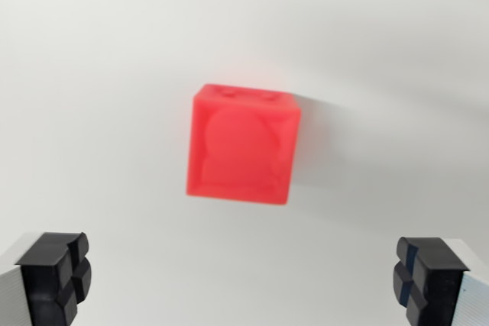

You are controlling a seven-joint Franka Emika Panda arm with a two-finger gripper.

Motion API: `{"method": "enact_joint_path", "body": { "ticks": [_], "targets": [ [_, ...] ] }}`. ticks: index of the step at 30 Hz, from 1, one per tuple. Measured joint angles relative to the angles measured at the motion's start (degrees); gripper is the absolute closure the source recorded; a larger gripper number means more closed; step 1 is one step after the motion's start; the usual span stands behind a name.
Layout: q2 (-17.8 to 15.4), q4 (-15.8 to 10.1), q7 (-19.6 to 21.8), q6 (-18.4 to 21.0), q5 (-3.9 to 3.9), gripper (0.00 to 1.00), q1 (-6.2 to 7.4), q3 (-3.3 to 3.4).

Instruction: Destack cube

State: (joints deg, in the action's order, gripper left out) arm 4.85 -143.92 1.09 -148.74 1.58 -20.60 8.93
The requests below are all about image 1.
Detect gripper left finger with black rubber pad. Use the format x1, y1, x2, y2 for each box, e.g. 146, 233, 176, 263
0, 231, 93, 326

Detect red cube with studs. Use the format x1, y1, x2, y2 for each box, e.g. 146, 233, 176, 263
184, 82, 303, 207

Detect gripper right finger with black rubber pad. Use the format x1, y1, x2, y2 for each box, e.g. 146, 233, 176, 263
392, 237, 489, 326

